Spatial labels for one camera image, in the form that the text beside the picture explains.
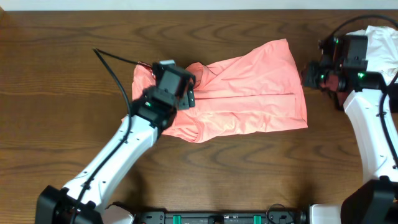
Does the pink printed t-shirt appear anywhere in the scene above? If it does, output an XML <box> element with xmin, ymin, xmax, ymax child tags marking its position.
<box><xmin>121</xmin><ymin>38</ymin><xmax>308</xmax><ymax>144</ymax></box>

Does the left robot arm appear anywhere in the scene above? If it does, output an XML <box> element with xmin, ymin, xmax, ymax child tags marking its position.
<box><xmin>35</xmin><ymin>63</ymin><xmax>195</xmax><ymax>223</ymax></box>

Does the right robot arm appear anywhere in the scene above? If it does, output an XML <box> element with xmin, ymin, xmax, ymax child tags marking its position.
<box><xmin>301</xmin><ymin>35</ymin><xmax>397</xmax><ymax>223</ymax></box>

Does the black fabric container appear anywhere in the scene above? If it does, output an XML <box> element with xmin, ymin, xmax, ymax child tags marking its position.
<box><xmin>387</xmin><ymin>83</ymin><xmax>398</xmax><ymax>113</ymax></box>

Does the white crumpled cloth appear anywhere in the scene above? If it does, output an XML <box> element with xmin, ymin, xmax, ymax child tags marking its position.
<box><xmin>348</xmin><ymin>26</ymin><xmax>398</xmax><ymax>85</ymax></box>

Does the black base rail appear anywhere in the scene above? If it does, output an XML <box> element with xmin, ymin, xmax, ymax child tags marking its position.
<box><xmin>102</xmin><ymin>210</ymin><xmax>312</xmax><ymax>224</ymax></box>

